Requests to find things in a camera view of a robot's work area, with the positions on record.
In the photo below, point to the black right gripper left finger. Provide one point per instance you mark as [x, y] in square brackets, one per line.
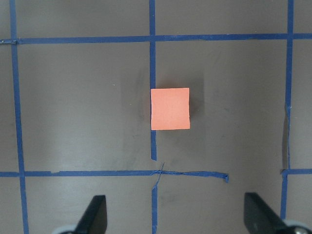
[94, 219]

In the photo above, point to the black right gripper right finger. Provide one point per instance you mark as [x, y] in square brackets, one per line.
[259, 218]

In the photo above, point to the orange foam block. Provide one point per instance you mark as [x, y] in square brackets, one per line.
[170, 109]

